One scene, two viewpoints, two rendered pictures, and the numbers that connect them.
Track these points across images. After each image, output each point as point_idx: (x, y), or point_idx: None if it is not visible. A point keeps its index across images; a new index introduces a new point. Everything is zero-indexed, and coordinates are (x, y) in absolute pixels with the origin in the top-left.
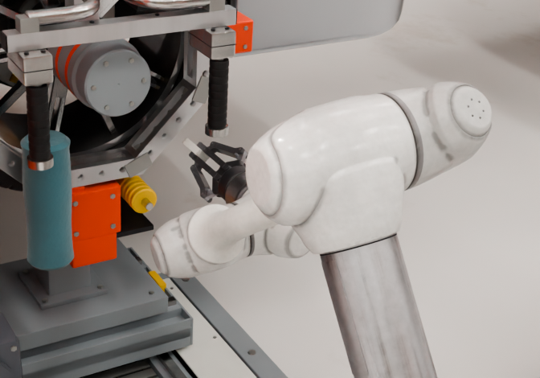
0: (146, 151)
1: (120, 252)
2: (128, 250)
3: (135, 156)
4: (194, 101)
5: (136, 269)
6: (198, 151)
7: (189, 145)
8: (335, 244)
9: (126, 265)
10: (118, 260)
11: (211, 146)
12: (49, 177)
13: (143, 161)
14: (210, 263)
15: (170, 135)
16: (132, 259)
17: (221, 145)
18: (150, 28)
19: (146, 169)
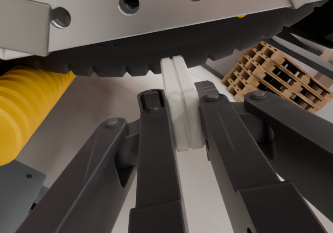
0: (49, 2)
1: (24, 193)
2: (35, 196)
3: None
4: None
5: (5, 228)
6: (183, 91)
7: (171, 68)
8: None
9: (4, 213)
10: (8, 199)
11: (248, 105)
12: None
13: (22, 21)
14: None
15: (145, 17)
16: (23, 210)
17: (311, 122)
18: None
19: (22, 55)
